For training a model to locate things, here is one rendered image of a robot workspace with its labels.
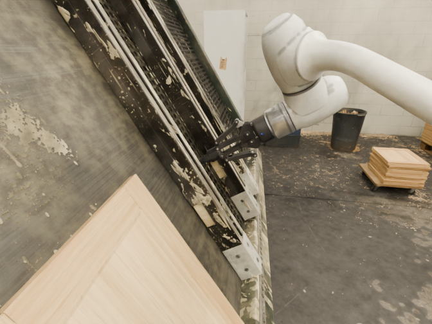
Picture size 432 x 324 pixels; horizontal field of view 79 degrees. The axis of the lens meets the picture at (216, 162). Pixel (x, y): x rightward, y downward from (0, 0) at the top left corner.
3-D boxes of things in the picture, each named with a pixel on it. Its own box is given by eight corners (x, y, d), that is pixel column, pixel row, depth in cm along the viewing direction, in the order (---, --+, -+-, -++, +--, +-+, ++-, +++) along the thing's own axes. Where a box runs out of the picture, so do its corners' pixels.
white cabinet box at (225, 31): (240, 152, 432) (245, 9, 352) (206, 150, 441) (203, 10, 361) (242, 140, 488) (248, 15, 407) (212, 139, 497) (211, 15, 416)
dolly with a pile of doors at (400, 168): (422, 197, 299) (433, 165, 283) (372, 193, 307) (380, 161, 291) (397, 174, 354) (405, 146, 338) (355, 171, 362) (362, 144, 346)
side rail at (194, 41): (241, 151, 196) (254, 144, 193) (159, 6, 165) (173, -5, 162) (241, 147, 203) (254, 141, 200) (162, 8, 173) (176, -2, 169)
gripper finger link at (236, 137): (250, 135, 74) (248, 131, 74) (216, 152, 77) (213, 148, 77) (251, 132, 78) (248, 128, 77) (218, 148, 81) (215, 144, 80)
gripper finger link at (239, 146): (252, 134, 78) (254, 138, 78) (220, 152, 81) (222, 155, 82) (252, 138, 74) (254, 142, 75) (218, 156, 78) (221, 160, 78)
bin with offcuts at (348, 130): (363, 154, 423) (373, 114, 398) (330, 152, 431) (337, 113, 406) (353, 144, 470) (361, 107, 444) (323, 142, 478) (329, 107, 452)
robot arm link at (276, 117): (279, 99, 75) (261, 108, 77) (283, 104, 67) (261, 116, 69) (293, 126, 78) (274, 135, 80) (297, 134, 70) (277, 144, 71)
